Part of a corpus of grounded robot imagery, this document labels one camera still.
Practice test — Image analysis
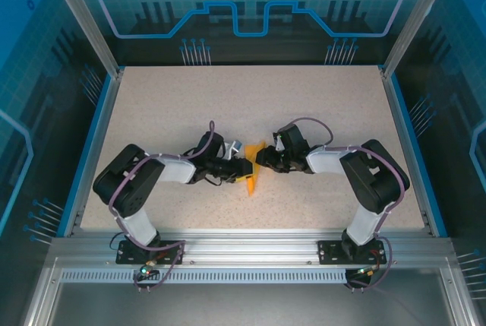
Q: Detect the connector with green light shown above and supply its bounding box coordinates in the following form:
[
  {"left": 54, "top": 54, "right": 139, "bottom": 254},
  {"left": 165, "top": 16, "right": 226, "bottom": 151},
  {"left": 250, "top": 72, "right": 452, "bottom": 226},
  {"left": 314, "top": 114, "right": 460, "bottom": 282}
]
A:
[
  {"left": 355, "top": 264, "right": 380, "bottom": 278},
  {"left": 138, "top": 261, "right": 159, "bottom": 277}
]

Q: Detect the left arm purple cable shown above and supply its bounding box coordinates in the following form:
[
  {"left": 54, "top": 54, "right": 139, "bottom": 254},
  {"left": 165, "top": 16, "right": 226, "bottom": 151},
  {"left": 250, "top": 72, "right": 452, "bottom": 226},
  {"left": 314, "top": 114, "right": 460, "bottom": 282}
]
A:
[{"left": 108, "top": 119, "right": 216, "bottom": 293}]

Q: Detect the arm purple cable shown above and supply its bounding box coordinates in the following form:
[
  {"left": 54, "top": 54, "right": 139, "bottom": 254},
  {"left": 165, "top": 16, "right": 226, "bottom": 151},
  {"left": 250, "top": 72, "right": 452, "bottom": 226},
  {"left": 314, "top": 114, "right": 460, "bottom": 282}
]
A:
[
  {"left": 290, "top": 116, "right": 406, "bottom": 293},
  {"left": 108, "top": 119, "right": 216, "bottom": 293}
]

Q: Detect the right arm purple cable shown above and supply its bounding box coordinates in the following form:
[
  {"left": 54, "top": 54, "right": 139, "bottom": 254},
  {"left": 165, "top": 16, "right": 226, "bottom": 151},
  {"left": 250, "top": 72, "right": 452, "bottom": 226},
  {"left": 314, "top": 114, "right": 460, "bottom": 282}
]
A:
[{"left": 290, "top": 116, "right": 406, "bottom": 293}]

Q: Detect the aluminium cross rail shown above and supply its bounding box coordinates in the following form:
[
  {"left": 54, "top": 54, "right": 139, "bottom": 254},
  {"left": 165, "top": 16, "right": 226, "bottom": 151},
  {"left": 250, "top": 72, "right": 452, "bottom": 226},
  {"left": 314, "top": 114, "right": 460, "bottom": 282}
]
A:
[{"left": 49, "top": 226, "right": 456, "bottom": 266}]

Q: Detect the slotted grey cable duct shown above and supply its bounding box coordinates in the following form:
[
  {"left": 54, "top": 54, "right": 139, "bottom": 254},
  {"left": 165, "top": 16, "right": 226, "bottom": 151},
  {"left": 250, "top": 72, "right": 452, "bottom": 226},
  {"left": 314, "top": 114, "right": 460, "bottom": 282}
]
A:
[{"left": 59, "top": 269, "right": 352, "bottom": 284}]

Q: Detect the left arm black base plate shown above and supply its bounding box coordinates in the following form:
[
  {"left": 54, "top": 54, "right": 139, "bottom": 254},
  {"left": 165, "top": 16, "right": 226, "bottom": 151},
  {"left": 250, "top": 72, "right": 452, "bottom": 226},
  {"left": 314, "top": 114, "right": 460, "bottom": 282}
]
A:
[{"left": 115, "top": 240, "right": 187, "bottom": 265}]

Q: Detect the aluminium side rail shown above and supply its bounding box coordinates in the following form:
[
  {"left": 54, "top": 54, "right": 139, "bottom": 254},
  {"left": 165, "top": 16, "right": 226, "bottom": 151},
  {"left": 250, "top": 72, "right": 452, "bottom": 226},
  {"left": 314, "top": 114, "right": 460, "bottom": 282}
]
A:
[
  {"left": 380, "top": 69, "right": 434, "bottom": 238},
  {"left": 71, "top": 69, "right": 126, "bottom": 238}
]

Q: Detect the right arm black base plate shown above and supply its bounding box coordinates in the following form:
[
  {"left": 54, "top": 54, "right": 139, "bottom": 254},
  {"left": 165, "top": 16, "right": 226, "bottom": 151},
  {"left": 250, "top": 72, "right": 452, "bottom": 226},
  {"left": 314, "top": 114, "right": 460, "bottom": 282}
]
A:
[{"left": 317, "top": 239, "right": 384, "bottom": 265}]

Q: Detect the thin black wire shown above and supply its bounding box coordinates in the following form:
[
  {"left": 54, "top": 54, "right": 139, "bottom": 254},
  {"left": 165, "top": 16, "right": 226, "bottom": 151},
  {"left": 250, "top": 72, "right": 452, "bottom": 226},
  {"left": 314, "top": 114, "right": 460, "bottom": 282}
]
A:
[{"left": 109, "top": 229, "right": 132, "bottom": 252}]

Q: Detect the aluminium corner post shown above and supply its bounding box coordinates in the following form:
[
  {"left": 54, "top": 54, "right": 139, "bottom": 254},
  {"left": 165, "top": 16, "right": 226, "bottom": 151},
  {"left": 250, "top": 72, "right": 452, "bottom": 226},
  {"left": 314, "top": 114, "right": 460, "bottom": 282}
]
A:
[
  {"left": 380, "top": 0, "right": 459, "bottom": 79},
  {"left": 41, "top": 0, "right": 125, "bottom": 80}
]

